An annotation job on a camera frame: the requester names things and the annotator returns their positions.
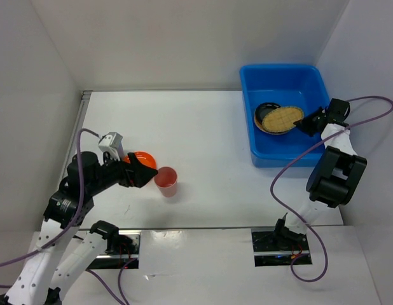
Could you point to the black plastic plate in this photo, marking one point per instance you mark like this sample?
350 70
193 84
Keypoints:
263 109

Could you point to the green-rimmed bamboo tray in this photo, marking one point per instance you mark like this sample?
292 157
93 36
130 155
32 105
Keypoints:
282 119

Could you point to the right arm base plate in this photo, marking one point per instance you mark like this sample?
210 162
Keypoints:
269 250

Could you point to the brown woven bamboo tray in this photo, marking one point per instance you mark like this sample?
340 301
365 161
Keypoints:
260 127

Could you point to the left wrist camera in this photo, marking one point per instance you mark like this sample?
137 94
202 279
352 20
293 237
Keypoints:
109 144

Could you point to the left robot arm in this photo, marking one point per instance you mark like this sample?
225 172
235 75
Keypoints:
47 277

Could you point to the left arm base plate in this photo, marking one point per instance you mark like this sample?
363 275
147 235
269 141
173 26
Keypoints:
121 254

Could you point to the pink plastic cup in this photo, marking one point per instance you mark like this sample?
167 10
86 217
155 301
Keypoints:
166 181

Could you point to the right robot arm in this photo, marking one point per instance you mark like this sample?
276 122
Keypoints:
336 175

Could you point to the blue plastic cup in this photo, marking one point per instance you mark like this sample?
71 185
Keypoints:
120 151

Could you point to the blue plastic bin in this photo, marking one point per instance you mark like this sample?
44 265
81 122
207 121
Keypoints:
297 85

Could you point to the orange plastic plate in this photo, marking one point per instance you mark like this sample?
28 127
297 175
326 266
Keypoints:
142 157

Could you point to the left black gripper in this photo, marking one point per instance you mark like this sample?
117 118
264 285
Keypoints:
135 173

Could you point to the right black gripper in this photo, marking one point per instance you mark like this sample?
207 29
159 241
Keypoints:
306 121

